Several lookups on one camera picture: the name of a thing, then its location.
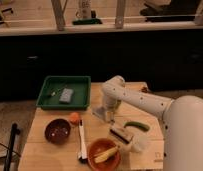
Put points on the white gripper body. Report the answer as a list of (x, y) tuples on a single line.
[(109, 114)]

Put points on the grey towel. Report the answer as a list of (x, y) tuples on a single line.
[(99, 112)]

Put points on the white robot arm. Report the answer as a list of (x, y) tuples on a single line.
[(182, 119)]

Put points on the orange bowl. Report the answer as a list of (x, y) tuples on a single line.
[(98, 146)]

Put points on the purple bowl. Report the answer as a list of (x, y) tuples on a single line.
[(57, 131)]

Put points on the dark wooden brush block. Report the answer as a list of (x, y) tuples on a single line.
[(122, 134)]

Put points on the green cucumber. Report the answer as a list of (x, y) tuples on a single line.
[(138, 125)]

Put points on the orange ball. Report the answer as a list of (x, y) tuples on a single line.
[(74, 118)]

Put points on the brown grape bunch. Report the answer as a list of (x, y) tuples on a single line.
[(144, 89)]

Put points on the white plastic cup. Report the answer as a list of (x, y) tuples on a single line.
[(139, 143)]

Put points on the yellow corn cob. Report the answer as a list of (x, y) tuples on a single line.
[(103, 156)]

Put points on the grey sponge block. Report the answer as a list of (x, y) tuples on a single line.
[(66, 95)]

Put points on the green plastic tray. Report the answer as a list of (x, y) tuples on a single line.
[(80, 99)]

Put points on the black stand pole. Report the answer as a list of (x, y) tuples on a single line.
[(10, 148)]

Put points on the white bottle on green base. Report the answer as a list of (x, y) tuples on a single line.
[(85, 16)]

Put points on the small green-handled tool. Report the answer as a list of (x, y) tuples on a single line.
[(53, 93)]

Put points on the wooden post right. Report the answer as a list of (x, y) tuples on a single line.
[(120, 11)]

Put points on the wooden post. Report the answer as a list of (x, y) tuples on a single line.
[(120, 11), (58, 9)]

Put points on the wooden post left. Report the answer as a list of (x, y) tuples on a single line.
[(58, 9)]

